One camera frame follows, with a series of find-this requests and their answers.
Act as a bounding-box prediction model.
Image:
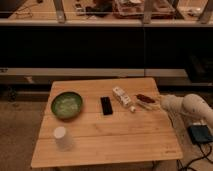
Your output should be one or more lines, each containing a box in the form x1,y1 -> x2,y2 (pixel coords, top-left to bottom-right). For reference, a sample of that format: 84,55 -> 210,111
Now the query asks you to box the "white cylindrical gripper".
154,95 -> 183,113

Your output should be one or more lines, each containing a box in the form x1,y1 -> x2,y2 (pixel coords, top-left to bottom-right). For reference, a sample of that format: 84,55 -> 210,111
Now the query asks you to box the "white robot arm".
160,94 -> 213,128

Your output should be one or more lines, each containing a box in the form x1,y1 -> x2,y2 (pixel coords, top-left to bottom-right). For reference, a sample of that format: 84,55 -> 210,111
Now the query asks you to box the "white sponge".
136,99 -> 157,110

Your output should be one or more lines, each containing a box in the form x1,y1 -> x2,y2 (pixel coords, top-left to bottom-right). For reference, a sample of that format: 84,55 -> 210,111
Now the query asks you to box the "small white cap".
130,106 -> 136,113

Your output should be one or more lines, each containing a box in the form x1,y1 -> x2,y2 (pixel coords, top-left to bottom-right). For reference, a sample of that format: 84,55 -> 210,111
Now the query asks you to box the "white carton box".
112,87 -> 132,108

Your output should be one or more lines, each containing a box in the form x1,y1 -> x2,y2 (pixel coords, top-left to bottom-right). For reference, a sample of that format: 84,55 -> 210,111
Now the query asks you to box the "wooden folding table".
31,78 -> 183,168

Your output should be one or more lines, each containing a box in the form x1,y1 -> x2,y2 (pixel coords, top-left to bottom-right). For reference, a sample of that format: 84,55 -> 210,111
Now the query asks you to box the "black power box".
187,125 -> 213,144

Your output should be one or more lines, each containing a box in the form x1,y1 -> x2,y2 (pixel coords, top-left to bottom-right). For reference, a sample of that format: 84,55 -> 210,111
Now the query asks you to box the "black rectangular block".
101,97 -> 113,115

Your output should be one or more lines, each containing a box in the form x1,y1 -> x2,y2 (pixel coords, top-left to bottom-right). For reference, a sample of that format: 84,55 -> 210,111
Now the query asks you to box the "green bowl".
51,92 -> 83,120

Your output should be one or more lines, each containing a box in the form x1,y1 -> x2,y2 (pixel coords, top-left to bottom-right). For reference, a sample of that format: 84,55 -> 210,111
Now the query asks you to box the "white upside-down cup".
53,126 -> 73,151

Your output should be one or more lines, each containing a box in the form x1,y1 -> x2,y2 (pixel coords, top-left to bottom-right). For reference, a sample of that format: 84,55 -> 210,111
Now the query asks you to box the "black floor cable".
176,143 -> 213,171

